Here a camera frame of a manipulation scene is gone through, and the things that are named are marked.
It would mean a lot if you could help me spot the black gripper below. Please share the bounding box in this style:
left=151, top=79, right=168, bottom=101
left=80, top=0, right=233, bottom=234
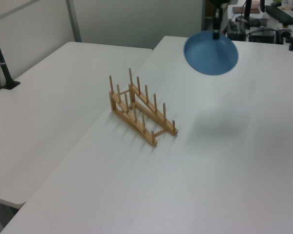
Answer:
left=209, top=0, right=230, bottom=40

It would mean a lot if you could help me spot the blue round plate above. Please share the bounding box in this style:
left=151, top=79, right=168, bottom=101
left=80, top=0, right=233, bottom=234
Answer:
left=183, top=31, right=239, bottom=76

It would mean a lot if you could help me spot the wooden plate rack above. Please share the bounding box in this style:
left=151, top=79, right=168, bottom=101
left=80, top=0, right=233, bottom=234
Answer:
left=108, top=68, right=179, bottom=148

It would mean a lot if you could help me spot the black box with green light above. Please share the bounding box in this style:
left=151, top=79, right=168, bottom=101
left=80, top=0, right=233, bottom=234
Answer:
left=227, top=20, right=247, bottom=41

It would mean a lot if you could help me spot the black stand with round base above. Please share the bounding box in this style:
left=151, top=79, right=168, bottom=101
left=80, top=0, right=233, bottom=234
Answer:
left=235, top=0, right=260, bottom=28

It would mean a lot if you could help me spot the black flat electronic device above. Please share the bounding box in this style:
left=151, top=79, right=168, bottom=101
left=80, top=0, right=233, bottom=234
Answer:
left=248, top=29, right=277, bottom=44

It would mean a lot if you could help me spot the long black padded bar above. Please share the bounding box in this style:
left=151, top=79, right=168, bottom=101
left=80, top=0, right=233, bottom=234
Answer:
left=264, top=4, right=293, bottom=25

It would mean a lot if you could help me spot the white side table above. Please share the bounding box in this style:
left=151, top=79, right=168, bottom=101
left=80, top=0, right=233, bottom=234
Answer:
left=0, top=41, right=153, bottom=212

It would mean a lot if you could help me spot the grey partition frame post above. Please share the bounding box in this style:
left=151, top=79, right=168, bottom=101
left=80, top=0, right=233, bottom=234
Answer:
left=65, top=0, right=82, bottom=43

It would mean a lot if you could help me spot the black camera pole with base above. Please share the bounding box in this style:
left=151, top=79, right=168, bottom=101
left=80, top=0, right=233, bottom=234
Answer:
left=0, top=19, right=21, bottom=91

